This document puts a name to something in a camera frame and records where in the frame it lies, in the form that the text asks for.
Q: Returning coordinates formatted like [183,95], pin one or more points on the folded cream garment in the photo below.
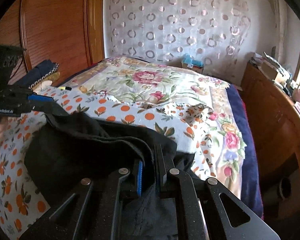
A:
[41,86]

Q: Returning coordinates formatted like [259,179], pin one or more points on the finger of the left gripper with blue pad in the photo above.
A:
[36,97]

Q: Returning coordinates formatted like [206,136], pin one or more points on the dark blue blanket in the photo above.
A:
[250,192]

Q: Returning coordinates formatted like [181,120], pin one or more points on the folded navy garment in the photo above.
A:
[26,80]

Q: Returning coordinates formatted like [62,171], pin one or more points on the black Superman t-shirt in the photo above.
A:
[84,170]

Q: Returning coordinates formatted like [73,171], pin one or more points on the brown wooden louvered wardrobe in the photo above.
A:
[68,32]

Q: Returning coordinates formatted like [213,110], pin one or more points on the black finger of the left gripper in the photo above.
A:
[49,108]

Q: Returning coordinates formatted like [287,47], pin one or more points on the folded patterned dark garment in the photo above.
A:
[43,70]

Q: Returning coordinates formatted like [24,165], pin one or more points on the brown wooden sideboard cabinet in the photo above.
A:
[275,126]

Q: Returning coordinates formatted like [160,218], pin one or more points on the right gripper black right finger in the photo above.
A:
[162,166]

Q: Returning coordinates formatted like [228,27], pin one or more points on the floral quilt bedspread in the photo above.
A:
[165,89]

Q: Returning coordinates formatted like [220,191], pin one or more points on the sheer circle pattern curtain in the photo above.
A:
[218,33]

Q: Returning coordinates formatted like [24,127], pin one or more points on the stack of books and papers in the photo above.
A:
[271,69]

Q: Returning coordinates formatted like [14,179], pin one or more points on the folded mustard yellow garment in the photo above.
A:
[53,77]

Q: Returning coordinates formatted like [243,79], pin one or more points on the orange fruit print sheet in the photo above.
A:
[21,203]

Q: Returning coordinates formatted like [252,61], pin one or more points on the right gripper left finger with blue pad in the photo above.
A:
[137,173]

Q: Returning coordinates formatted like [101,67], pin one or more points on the blue tissue box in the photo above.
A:
[188,62]

